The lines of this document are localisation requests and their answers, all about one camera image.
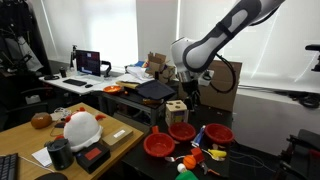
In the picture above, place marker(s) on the yellow banana toy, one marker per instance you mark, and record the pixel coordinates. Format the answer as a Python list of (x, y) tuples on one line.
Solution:
[(217, 153)]

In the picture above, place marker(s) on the black headphones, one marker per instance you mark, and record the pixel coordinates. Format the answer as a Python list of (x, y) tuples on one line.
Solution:
[(51, 77)]

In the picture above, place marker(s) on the black metal cart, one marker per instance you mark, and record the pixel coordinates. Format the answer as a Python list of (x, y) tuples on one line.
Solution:
[(133, 101)]

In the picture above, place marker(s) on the red plastic bowl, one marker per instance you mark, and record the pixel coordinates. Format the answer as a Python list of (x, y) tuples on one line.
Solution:
[(159, 145), (181, 131), (219, 133)]

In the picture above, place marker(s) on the wooden desk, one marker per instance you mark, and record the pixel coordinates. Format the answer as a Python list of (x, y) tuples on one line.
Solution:
[(20, 140)]

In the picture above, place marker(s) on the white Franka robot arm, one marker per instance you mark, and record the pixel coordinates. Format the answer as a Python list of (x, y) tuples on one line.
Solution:
[(206, 50)]

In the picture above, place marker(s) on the flat cardboard box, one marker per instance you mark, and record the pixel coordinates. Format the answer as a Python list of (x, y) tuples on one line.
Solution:
[(116, 136)]

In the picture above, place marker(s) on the black cup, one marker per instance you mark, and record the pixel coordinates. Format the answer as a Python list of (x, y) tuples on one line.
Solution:
[(63, 72)]

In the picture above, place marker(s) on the wooden shape sorter box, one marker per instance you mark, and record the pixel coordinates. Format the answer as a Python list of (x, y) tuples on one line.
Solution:
[(176, 111)]

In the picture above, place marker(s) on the black camera on stand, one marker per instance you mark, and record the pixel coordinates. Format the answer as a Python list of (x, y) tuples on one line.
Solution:
[(315, 48)]

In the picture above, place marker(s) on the small open cardboard box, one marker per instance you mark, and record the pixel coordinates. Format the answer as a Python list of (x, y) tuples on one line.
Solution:
[(156, 61)]

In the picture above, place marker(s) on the orange ball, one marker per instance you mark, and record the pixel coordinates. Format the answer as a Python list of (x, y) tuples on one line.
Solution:
[(189, 162)]

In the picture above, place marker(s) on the green plastic toy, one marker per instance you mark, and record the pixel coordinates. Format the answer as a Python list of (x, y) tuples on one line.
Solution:
[(186, 175)]

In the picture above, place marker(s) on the small red cylinder block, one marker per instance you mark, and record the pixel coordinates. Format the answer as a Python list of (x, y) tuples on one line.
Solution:
[(155, 129)]

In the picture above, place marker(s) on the black keyboard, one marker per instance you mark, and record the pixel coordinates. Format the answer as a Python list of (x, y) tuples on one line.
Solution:
[(8, 166), (74, 82)]

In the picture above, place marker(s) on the brown ball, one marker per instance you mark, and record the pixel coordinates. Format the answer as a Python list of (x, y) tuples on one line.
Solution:
[(41, 120)]

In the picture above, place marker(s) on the black equipment frame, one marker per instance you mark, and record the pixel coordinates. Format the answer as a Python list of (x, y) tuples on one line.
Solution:
[(300, 156)]

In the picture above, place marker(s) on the lit computer monitor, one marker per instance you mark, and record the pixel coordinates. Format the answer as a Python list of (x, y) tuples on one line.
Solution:
[(88, 62)]

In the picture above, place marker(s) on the black computer mouse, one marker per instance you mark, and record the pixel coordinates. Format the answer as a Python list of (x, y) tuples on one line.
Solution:
[(88, 86)]

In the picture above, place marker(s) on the black round pad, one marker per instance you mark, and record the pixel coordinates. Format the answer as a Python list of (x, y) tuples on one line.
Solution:
[(51, 176)]

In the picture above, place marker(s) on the black office chair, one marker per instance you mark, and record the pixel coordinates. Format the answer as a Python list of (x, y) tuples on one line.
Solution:
[(20, 110)]

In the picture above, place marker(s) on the small white ball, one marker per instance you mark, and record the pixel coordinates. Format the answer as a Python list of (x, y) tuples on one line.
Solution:
[(181, 167)]

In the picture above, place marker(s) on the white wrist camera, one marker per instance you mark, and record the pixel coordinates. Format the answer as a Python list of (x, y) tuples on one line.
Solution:
[(206, 77)]

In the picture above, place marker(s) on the small white container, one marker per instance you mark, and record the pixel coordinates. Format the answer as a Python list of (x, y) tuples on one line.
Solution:
[(33, 99)]

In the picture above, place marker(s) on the large cardboard box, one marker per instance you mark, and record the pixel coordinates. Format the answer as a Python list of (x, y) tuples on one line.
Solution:
[(223, 86)]

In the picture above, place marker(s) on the orange bowl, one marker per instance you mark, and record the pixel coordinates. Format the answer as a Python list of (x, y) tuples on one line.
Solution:
[(112, 89)]

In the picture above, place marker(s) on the black webcam stand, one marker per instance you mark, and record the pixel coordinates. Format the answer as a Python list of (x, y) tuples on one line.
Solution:
[(73, 56)]

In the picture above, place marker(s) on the white paper sheet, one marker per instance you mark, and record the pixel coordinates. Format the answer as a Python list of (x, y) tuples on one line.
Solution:
[(41, 156)]

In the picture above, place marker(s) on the tan cardboard piece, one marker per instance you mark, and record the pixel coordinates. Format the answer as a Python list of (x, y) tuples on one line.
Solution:
[(126, 85)]

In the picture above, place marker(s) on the black box red label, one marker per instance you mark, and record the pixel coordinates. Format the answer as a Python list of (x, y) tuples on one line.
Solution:
[(93, 156)]

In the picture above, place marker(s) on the white desk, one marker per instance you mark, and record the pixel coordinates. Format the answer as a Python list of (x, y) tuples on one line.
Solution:
[(58, 82)]

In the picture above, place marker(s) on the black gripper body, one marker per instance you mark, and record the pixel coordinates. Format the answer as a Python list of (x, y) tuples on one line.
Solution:
[(191, 85)]

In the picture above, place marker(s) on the black mug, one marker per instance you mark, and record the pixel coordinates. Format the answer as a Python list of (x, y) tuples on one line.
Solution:
[(60, 154)]

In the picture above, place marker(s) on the white plush chicken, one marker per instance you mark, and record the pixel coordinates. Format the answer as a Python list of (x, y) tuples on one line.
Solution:
[(81, 130)]

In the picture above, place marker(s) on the white paper pile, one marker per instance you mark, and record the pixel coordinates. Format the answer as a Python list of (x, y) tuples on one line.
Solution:
[(138, 73)]

